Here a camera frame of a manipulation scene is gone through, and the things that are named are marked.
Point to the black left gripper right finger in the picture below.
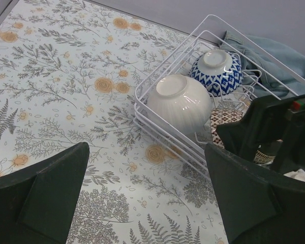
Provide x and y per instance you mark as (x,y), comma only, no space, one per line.
(257,205)

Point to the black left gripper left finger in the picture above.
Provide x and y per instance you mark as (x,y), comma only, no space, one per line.
(37,203)

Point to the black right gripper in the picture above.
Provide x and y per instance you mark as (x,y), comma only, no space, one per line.
(277,125)

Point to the brown floral pattern bowl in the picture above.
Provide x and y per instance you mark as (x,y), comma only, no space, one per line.
(221,116)

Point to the plain white ribbed bowl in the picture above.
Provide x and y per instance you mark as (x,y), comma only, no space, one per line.
(181,101)

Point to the black glazed bowl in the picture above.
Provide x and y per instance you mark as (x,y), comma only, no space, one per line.
(267,152)

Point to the light blue cloth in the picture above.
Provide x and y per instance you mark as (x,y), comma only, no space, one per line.
(253,59)

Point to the blue white zigzag bowl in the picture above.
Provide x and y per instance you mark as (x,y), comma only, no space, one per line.
(219,71)

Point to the floral patterned table mat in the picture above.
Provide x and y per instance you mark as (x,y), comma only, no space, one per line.
(68,73)

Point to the white wire dish rack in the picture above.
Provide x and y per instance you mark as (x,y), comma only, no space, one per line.
(205,37)

